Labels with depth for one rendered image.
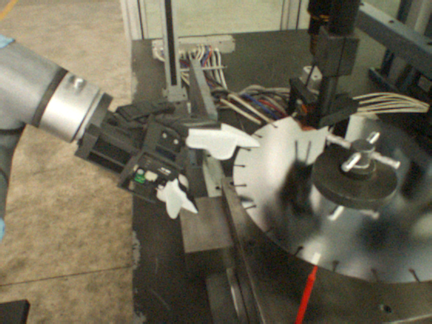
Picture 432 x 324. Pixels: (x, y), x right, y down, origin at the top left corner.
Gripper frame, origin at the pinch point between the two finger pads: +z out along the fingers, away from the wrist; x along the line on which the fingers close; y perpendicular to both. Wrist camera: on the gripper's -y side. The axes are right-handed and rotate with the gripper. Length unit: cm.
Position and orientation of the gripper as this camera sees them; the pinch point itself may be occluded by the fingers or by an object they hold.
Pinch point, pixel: (227, 177)
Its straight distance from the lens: 51.2
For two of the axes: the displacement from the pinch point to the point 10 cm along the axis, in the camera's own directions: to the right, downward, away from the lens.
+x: 5.6, -6.4, -5.3
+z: 8.3, 4.4, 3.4
